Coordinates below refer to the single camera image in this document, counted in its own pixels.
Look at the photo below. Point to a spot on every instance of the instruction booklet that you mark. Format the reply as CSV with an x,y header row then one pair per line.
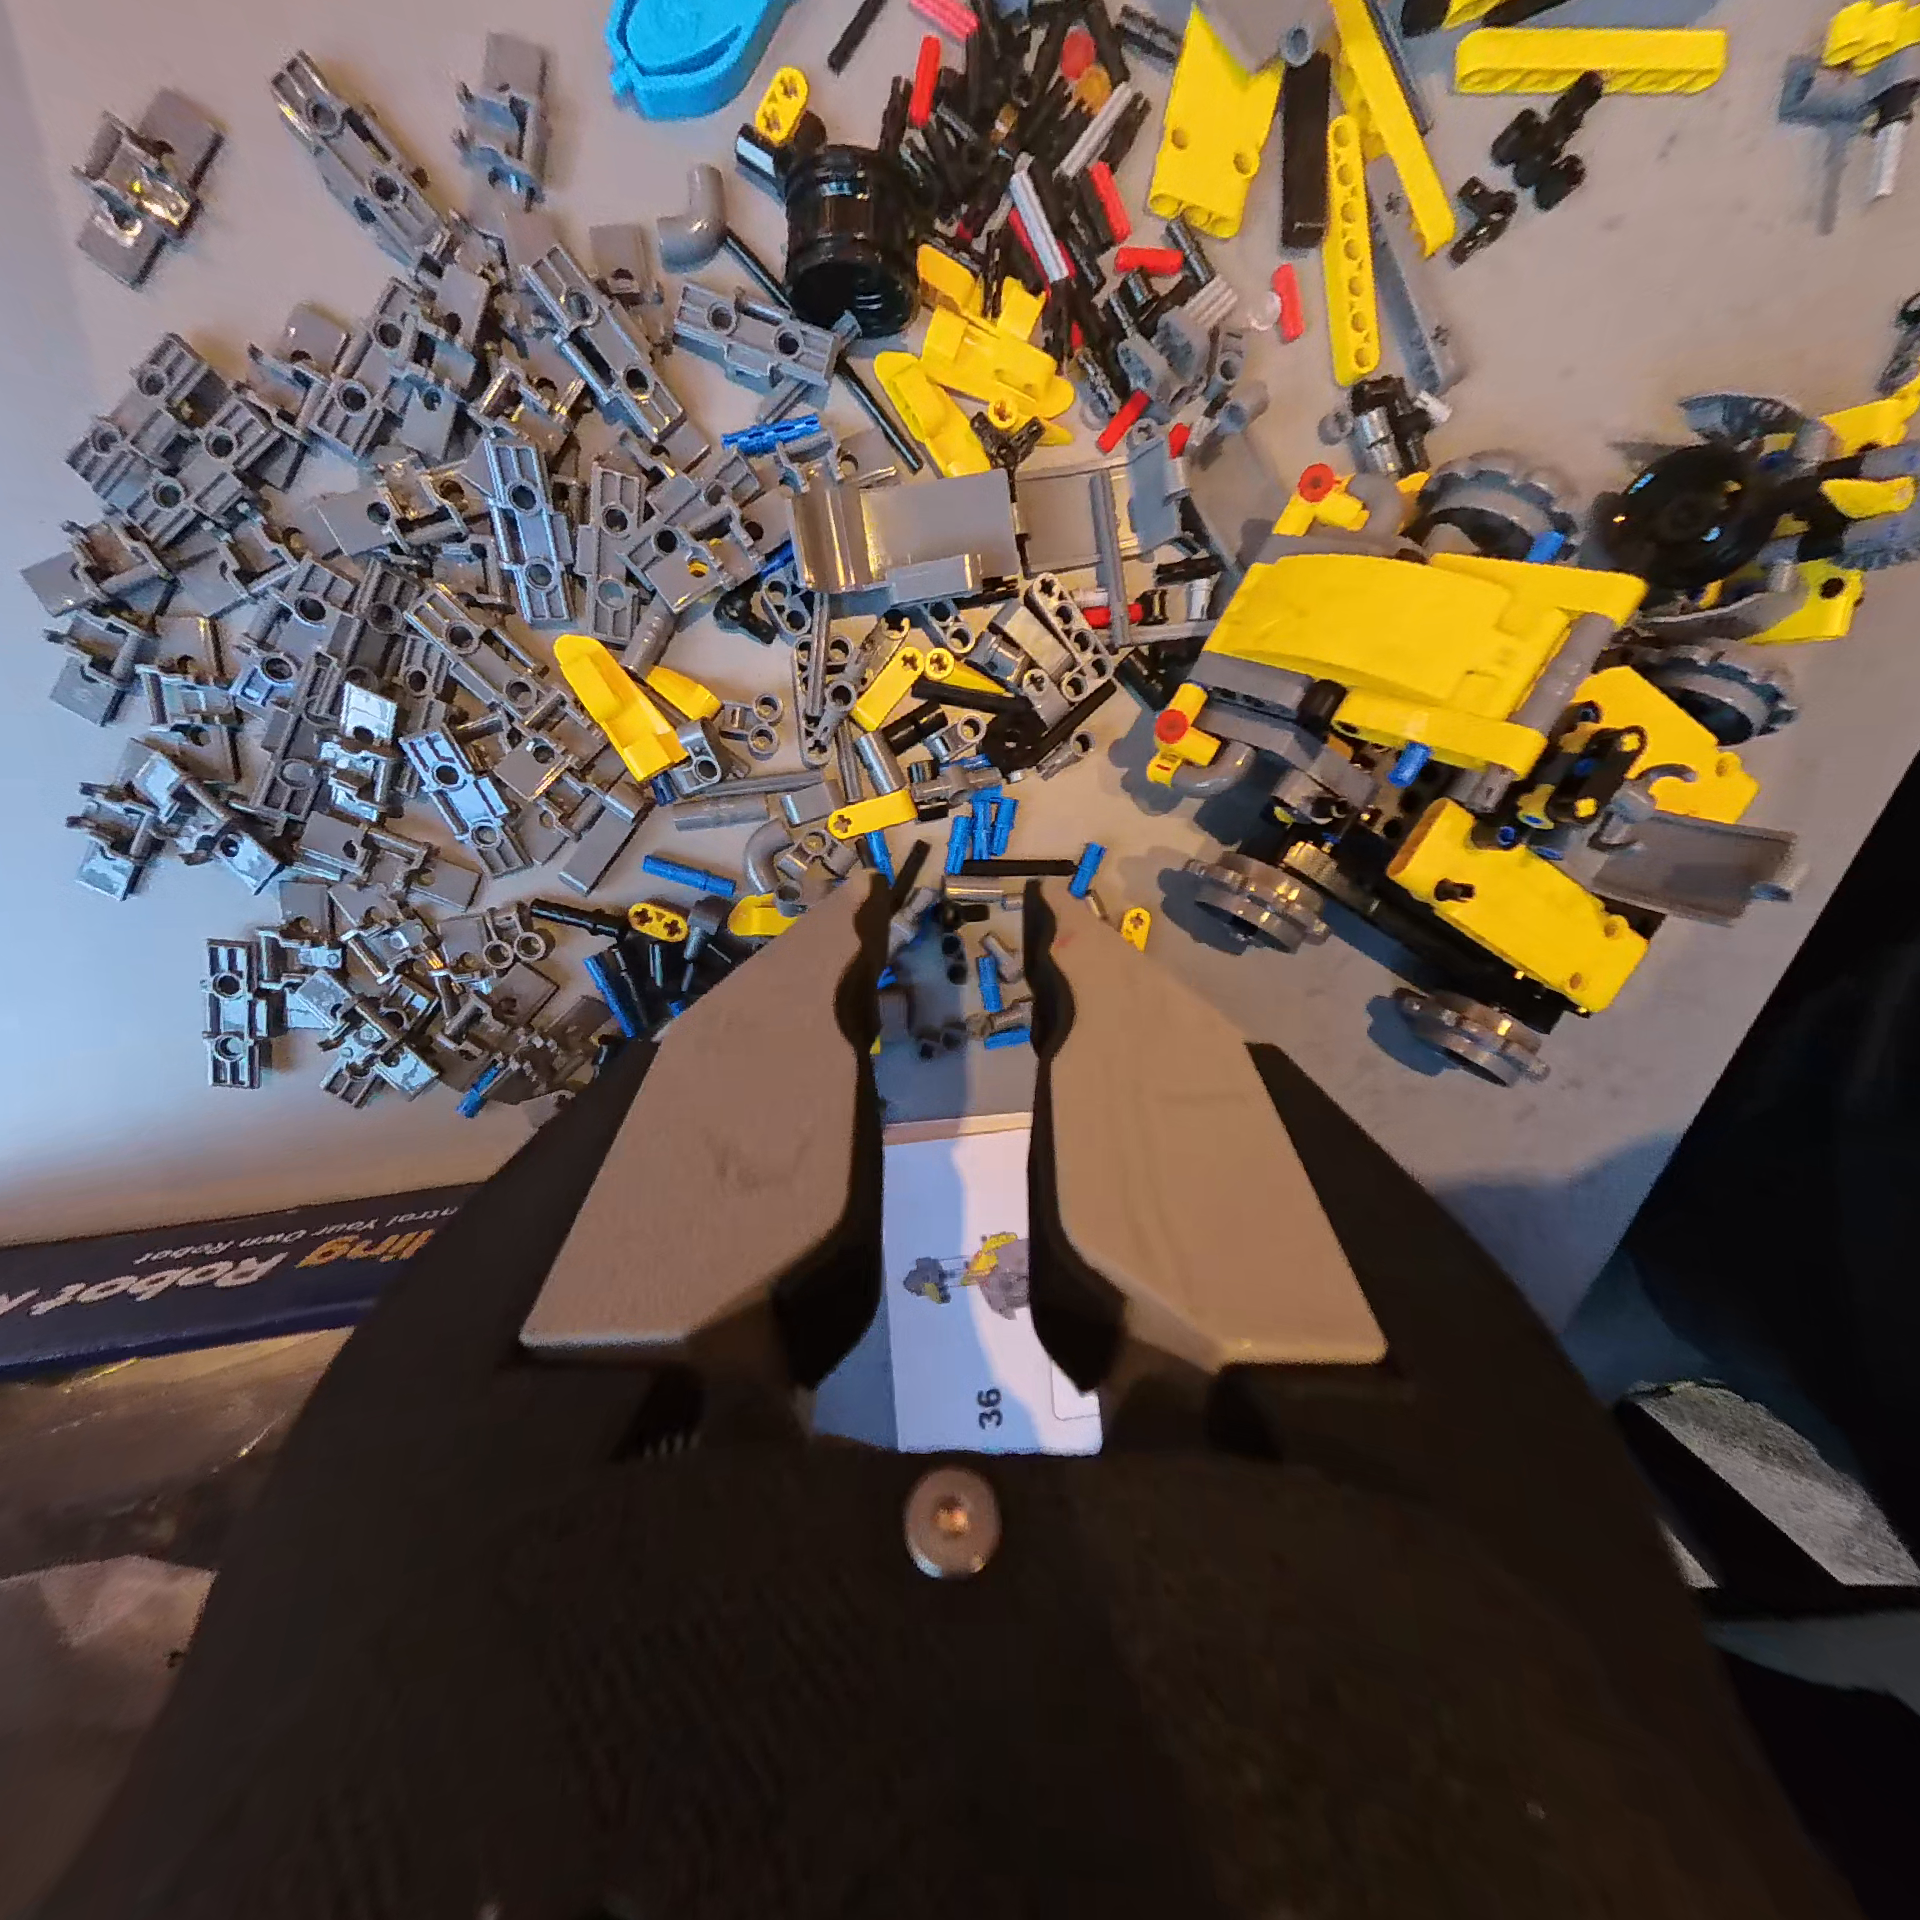
x,y
961,1350

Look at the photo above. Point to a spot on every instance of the pile of yellow beam bricks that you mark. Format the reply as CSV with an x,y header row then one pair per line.
x,y
1215,135

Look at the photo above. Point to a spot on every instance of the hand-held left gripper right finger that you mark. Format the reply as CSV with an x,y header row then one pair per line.
x,y
1185,1170

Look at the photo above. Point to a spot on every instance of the blue brick separator tool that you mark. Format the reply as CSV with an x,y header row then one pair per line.
x,y
690,54

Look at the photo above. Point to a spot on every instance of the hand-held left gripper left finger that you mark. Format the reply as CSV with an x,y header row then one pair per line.
x,y
704,1170

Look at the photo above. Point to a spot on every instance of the grey desk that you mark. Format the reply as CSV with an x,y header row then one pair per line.
x,y
1501,1142

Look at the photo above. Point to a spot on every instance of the grey toothed rack brick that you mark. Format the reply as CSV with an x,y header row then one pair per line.
x,y
1417,322

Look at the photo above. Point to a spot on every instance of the small yellow grey axle assembly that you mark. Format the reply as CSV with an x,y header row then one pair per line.
x,y
1830,98

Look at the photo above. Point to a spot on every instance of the pile of dark grey bricks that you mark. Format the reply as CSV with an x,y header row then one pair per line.
x,y
376,600

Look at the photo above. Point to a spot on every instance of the yellow black brick vehicle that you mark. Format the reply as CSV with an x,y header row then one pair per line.
x,y
1395,616

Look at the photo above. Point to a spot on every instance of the yellow gear brick subassembly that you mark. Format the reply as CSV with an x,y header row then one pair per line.
x,y
1694,504

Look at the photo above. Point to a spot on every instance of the dark blue cardboard box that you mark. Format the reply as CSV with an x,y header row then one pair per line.
x,y
149,1289

